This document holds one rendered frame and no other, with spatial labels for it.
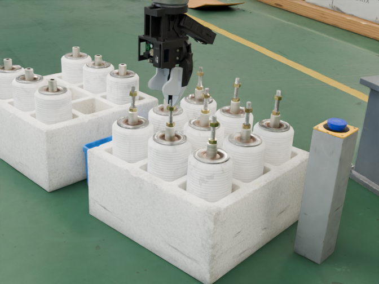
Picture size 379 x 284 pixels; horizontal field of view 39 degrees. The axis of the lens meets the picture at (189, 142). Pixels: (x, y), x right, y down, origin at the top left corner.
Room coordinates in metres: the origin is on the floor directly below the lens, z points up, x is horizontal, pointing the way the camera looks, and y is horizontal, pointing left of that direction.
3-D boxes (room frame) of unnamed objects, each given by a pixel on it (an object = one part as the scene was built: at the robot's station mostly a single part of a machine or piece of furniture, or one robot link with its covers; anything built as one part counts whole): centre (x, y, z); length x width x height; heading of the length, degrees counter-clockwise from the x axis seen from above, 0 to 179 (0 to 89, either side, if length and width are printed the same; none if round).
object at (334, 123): (1.02, -0.30, 0.32); 0.04 x 0.04 x 0.02
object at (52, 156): (1.49, 0.37, 0.09); 0.39 x 0.39 x 0.18; 47
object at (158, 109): (1.22, 0.06, 0.25); 0.08 x 0.08 x 0.01
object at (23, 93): (1.41, 0.46, 0.16); 0.10 x 0.10 x 0.18
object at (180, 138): (1.06, 0.04, 0.25); 0.08 x 0.08 x 0.01
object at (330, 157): (1.02, -0.30, 0.16); 0.07 x 0.07 x 0.31; 50
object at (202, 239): (1.15, -0.03, 0.09); 0.39 x 0.39 x 0.18; 50
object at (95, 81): (1.58, 0.29, 0.16); 0.10 x 0.10 x 0.18
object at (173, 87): (1.03, 0.04, 0.38); 0.06 x 0.03 x 0.09; 138
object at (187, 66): (1.05, 0.02, 0.42); 0.05 x 0.02 x 0.09; 48
